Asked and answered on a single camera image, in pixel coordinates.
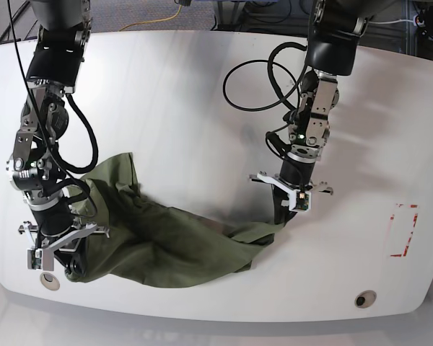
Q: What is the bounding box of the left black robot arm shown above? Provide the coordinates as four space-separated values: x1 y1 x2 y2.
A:
250 1 380 225

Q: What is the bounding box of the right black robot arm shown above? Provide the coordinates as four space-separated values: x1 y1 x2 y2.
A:
6 0 109 278

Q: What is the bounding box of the yellow cable on floor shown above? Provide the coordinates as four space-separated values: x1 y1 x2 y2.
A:
119 3 183 32

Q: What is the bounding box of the right table cable grommet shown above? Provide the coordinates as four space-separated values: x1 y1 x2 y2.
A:
354 290 377 309

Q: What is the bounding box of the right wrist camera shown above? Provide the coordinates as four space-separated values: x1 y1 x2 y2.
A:
27 248 42 270

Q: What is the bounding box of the red tape rectangle marking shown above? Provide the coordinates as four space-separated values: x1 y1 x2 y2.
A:
387 203 419 258

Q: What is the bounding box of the left table cable grommet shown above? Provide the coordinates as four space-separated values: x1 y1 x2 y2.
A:
40 272 61 291

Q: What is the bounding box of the table cable grommet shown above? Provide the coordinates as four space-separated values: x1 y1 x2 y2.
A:
354 290 377 309
40 272 61 291

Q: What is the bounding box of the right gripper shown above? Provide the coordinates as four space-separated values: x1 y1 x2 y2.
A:
18 221 110 283

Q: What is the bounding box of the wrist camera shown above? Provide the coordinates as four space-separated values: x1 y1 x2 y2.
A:
27 248 42 270
293 190 311 212

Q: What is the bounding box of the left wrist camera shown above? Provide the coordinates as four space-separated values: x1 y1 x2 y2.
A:
293 190 311 212

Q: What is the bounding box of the green t-shirt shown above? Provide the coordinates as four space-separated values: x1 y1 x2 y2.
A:
66 153 283 288

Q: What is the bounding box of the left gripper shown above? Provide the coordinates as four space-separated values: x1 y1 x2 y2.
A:
248 172 333 226

